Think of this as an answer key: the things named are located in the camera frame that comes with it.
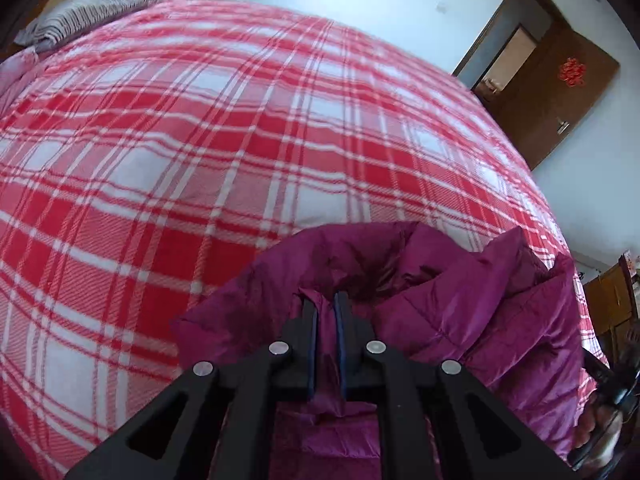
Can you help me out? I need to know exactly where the bed with red plaid sheet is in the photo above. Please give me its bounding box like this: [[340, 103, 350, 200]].
[[0, 0, 611, 480]]

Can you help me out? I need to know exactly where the striped pillow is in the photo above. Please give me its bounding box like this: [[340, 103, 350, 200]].
[[14, 0, 151, 53]]

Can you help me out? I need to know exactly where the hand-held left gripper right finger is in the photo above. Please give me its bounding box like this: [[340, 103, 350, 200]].
[[334, 291, 577, 480]]

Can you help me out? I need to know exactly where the wooden dresser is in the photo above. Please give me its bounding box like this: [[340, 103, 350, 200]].
[[582, 255, 640, 356]]

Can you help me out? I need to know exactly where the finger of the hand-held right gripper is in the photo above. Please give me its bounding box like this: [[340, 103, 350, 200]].
[[581, 349, 613, 383]]

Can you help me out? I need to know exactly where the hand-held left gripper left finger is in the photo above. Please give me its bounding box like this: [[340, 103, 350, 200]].
[[65, 300, 319, 480]]

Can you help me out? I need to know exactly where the purple puffer jacket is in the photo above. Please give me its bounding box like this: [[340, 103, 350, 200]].
[[172, 222, 591, 480]]

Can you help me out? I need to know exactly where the pink floral quilt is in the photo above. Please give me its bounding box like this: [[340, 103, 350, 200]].
[[0, 45, 41, 93]]

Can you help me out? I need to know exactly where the brown door frame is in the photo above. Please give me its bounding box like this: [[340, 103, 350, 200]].
[[452, 0, 571, 106]]

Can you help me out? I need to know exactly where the person's right hand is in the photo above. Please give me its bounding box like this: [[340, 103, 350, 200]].
[[574, 402, 623, 466]]

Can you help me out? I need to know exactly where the red paper door decoration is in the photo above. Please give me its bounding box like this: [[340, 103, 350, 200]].
[[559, 57, 590, 88]]

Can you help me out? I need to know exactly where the brown wooden door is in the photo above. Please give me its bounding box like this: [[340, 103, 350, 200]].
[[487, 27, 621, 171]]

